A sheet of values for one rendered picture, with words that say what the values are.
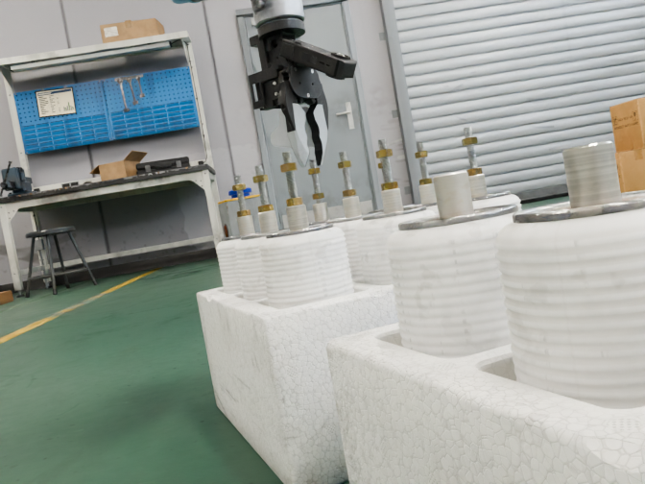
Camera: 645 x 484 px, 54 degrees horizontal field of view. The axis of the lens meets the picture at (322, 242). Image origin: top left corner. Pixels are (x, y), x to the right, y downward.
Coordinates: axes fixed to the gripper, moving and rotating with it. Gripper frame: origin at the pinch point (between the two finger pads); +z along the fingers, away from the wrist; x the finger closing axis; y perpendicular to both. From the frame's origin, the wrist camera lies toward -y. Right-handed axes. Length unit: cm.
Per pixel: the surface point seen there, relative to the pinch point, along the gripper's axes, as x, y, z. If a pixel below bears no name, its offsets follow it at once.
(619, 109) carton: -363, 34, -21
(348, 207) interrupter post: 7.1, -9.7, 8.4
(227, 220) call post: 1.6, 18.9, 7.1
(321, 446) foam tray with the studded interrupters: 29.9, -17.8, 30.8
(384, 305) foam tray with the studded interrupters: 22.0, -22.6, 18.7
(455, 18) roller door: -473, 180, -139
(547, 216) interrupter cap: 48, -49, 10
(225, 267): 14.6, 7.6, 13.7
